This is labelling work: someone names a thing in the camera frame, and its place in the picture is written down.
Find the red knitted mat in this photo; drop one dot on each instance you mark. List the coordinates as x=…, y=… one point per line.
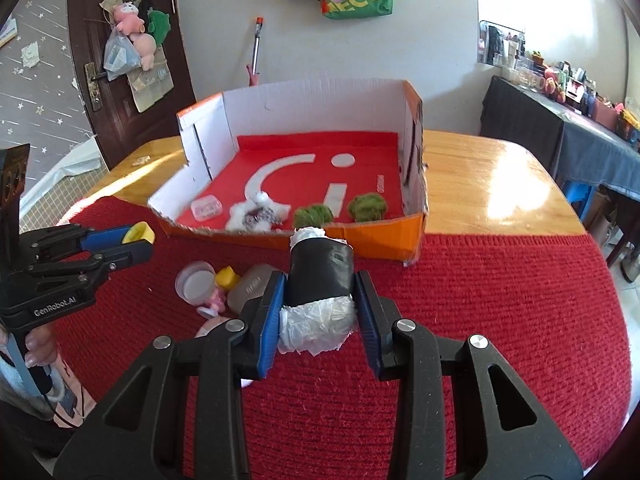
x=500, y=335

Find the small white object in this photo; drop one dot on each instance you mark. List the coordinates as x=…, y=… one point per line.
x=141, y=160

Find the blue stool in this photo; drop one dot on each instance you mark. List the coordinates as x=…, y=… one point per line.
x=582, y=192

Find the green plush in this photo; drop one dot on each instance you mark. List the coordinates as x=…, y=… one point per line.
x=159, y=25

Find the small clear plastic box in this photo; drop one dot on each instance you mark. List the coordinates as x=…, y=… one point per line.
x=206, y=208

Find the green moss ball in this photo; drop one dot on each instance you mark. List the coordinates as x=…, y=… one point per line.
x=312, y=216

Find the wall mirror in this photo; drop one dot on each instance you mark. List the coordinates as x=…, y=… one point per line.
x=500, y=42

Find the pink and yellow toy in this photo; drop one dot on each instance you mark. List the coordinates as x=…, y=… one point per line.
x=227, y=280

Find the black and white roll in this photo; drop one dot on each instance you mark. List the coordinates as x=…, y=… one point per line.
x=320, y=270

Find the yellow bottle cap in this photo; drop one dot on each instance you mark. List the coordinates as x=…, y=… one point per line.
x=140, y=232

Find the grey-brown case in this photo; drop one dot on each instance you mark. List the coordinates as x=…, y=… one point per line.
x=250, y=287

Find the white plastic sheet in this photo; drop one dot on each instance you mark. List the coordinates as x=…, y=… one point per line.
x=75, y=160

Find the side table with clutter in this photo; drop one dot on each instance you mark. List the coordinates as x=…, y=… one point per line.
x=555, y=82

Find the plain pink plush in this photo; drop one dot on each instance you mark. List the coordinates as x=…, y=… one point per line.
x=145, y=47

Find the side table with dark cloth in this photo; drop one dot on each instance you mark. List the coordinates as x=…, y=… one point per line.
x=530, y=125

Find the white fluffy star plush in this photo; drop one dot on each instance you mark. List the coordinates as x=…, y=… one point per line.
x=255, y=215

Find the clear plastic bag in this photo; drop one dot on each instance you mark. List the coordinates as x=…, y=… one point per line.
x=119, y=57

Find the dark brown door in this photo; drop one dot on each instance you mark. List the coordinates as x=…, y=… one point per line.
x=100, y=125

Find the person's left hand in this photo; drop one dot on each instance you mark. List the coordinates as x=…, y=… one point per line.
x=42, y=347

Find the clear round lid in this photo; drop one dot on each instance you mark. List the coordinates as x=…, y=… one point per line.
x=195, y=285

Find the pink plush with white face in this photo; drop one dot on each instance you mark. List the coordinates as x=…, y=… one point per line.
x=129, y=19

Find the orange cardboard box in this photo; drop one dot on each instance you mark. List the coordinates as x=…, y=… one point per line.
x=310, y=110

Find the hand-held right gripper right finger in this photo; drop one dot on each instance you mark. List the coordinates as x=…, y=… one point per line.
x=367, y=320

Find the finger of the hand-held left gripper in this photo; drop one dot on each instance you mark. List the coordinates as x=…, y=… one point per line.
x=105, y=237
x=130, y=256

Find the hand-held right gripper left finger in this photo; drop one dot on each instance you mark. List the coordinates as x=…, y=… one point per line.
x=267, y=330

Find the pink plush toys on door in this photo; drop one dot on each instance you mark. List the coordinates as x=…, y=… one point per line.
x=150, y=87

